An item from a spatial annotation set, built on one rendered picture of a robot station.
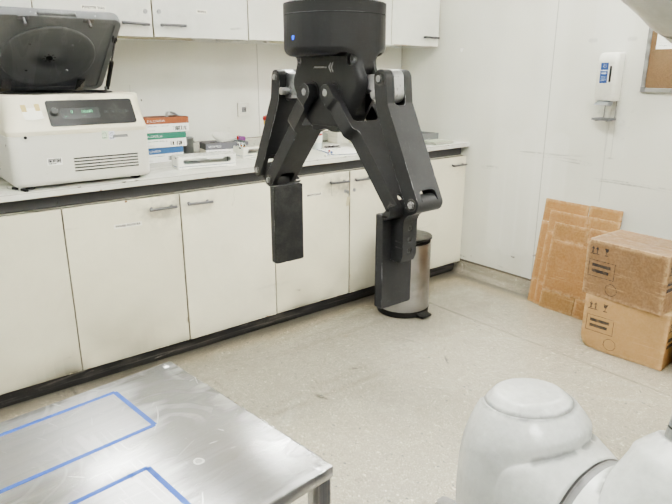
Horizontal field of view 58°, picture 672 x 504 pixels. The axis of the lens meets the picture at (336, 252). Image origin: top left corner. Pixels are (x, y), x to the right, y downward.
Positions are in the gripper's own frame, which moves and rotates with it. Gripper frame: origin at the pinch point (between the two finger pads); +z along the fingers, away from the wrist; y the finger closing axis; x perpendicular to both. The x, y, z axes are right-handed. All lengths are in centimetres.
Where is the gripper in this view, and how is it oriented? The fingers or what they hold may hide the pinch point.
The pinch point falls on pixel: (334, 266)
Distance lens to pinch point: 49.4
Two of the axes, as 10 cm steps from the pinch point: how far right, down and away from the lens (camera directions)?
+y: -6.3, -2.3, 7.4
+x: -7.8, 1.8, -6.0
